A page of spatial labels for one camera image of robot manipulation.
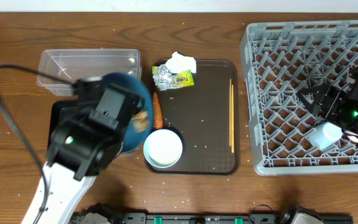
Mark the brown shiitake mushroom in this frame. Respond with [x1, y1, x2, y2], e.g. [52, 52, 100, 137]
[131, 110, 150, 133]

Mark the dark blue plate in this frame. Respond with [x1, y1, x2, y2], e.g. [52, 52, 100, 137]
[102, 72, 154, 154]

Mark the light blue plastic cup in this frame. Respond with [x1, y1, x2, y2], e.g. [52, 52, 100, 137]
[307, 122, 343, 150]

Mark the pink plastic cup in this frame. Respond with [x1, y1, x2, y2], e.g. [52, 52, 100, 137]
[342, 131, 358, 143]

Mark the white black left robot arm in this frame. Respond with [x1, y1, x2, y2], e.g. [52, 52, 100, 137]
[23, 73, 152, 223]

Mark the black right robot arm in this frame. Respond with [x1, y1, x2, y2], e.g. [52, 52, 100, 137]
[296, 66, 358, 139]

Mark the grey dishwasher rack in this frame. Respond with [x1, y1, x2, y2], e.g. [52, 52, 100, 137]
[240, 21, 358, 175]

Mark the orange carrot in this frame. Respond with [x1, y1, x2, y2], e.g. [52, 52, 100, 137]
[153, 92, 163, 129]

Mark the clear plastic bin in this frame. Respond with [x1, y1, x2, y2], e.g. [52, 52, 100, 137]
[39, 49, 142, 83]

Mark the black tray bin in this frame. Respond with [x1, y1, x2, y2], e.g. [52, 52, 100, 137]
[47, 98, 137, 157]

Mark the crumpled aluminium foil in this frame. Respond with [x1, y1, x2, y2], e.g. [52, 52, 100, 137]
[152, 64, 173, 91]

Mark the light blue rice bowl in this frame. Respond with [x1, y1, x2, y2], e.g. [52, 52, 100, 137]
[143, 129, 183, 169]

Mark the yellow green snack wrapper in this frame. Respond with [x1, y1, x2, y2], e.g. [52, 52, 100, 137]
[169, 70, 195, 90]

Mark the crumpled white tissue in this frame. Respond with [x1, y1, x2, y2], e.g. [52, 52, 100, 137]
[165, 52, 196, 73]

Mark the right wooden chopstick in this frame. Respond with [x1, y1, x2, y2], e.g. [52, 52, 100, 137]
[231, 85, 234, 153]

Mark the brown serving tray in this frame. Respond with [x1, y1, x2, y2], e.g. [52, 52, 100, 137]
[148, 60, 240, 175]

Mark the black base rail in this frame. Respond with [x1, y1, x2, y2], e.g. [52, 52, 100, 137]
[70, 203, 354, 224]

